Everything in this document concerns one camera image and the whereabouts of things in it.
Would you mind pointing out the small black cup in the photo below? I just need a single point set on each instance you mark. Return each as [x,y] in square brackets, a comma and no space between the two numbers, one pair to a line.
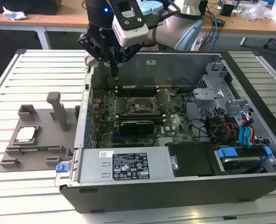
[226,10]

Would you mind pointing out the silver power supply unit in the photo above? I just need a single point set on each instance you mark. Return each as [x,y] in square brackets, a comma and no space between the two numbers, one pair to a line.
[93,163]

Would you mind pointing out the silver metal drive cage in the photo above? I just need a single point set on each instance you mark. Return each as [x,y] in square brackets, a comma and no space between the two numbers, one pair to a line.
[210,93]

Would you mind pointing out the white crumpled paper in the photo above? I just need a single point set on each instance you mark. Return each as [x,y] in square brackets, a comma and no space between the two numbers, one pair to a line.
[11,14]

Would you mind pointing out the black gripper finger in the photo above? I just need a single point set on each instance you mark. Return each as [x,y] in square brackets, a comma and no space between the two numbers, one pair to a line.
[91,45]
[128,53]

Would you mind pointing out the silver-topped CPU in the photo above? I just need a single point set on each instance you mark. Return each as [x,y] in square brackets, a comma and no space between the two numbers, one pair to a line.
[26,135]

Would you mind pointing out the black open PC case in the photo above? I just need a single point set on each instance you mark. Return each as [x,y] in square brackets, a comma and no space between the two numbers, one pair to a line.
[151,196]

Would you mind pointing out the pale blue teach pendant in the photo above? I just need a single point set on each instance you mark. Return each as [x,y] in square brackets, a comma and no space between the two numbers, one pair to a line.
[189,35]

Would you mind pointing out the black RAM slot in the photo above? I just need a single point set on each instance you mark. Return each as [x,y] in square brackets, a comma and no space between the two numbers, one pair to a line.
[135,87]
[137,114]
[135,95]
[140,122]
[135,92]
[139,117]

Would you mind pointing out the black disk bay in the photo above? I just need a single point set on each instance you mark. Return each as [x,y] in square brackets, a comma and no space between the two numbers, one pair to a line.
[191,161]

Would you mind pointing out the large black box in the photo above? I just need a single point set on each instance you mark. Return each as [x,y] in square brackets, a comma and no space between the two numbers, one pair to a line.
[23,7]

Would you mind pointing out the green RAM stick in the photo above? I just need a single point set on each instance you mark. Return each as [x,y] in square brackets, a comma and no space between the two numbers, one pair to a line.
[39,147]

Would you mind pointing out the dark graphics card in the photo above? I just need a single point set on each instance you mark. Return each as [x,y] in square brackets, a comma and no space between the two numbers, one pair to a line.
[137,127]

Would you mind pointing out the black camera bracket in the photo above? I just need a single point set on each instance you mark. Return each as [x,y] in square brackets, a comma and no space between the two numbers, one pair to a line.
[130,21]

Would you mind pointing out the grey parts rack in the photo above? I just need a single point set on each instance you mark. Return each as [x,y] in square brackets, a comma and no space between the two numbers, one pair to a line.
[46,130]

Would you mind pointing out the small flat black box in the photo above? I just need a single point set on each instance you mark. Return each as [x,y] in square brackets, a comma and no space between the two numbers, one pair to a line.
[221,22]

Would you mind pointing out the silver chipset heatsink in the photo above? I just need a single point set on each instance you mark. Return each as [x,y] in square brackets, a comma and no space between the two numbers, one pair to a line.
[164,142]

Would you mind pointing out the green motherboard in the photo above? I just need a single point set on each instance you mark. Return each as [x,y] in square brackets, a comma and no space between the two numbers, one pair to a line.
[175,119]

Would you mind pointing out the CPU socket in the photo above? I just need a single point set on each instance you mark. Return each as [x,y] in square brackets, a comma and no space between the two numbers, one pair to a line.
[141,102]

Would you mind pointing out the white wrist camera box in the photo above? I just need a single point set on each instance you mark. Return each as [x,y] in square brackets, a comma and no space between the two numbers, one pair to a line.
[133,35]

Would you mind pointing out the blue plastic case latch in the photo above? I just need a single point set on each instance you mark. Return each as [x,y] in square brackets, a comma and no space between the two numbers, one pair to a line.
[61,168]

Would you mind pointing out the hard disk in blue carrier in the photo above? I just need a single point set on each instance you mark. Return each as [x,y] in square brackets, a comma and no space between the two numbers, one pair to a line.
[240,161]

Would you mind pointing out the clear plastic bags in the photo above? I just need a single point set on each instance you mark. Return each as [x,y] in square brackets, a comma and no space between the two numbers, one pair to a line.
[256,10]

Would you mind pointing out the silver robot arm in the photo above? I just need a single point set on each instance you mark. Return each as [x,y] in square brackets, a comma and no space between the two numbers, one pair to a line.
[168,31]

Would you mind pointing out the wooden desk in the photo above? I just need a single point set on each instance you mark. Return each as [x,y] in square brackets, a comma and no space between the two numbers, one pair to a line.
[245,26]
[58,18]

